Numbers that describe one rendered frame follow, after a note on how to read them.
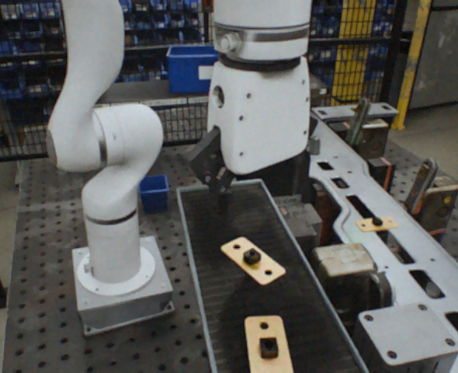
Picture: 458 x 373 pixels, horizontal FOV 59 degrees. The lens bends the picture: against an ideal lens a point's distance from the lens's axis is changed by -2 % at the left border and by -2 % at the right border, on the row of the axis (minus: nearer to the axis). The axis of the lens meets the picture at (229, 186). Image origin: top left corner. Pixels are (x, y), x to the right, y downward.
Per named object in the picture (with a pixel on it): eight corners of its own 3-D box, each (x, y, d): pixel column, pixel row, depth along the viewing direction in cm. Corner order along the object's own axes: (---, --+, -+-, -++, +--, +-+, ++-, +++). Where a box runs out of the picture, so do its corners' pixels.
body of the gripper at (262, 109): (242, 62, 32) (240, 185, 38) (329, 45, 37) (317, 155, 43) (190, 45, 37) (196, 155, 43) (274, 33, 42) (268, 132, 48)
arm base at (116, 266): (85, 307, 92) (73, 243, 82) (72, 255, 106) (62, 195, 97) (164, 285, 100) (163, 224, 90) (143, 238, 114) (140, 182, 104)
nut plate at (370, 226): (390, 217, 86) (391, 212, 85) (400, 228, 83) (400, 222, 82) (353, 221, 85) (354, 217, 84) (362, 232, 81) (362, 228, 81)
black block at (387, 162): (386, 252, 123) (407, 165, 108) (353, 256, 121) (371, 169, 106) (372, 235, 130) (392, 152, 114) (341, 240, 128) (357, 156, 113)
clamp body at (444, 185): (434, 304, 105) (475, 189, 87) (391, 311, 102) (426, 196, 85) (413, 279, 112) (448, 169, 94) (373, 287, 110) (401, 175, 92)
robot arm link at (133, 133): (76, 203, 94) (61, 104, 82) (150, 183, 104) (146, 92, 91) (93, 231, 86) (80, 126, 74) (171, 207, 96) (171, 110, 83)
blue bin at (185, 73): (254, 92, 148) (255, 54, 141) (168, 92, 147) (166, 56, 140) (250, 78, 162) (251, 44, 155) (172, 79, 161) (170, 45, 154)
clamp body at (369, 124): (376, 224, 134) (398, 126, 117) (343, 229, 132) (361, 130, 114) (363, 210, 142) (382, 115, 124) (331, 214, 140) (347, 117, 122)
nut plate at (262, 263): (286, 273, 49) (287, 265, 48) (262, 287, 47) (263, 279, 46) (242, 238, 54) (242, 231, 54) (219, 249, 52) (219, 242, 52)
